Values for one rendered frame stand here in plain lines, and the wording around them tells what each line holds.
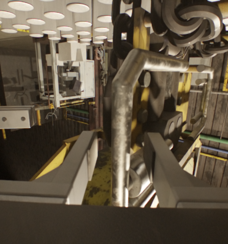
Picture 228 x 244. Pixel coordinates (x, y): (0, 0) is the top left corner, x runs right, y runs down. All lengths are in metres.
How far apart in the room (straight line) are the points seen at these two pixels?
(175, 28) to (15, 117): 0.22
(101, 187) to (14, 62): 7.10
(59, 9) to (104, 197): 1.50
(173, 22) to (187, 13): 0.02
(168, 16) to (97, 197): 0.30
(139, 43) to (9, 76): 7.06
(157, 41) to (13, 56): 7.14
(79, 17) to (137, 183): 1.75
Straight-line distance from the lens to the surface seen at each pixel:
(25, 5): 1.51
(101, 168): 0.39
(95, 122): 5.51
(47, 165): 0.36
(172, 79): 0.35
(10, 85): 7.25
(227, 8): 0.23
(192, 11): 0.21
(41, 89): 4.70
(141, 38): 0.25
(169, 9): 0.21
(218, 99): 5.15
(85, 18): 1.83
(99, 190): 0.34
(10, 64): 7.28
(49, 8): 1.64
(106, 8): 1.65
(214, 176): 5.84
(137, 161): 0.17
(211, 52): 0.40
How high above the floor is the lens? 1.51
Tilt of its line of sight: 16 degrees up
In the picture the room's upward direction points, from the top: 179 degrees counter-clockwise
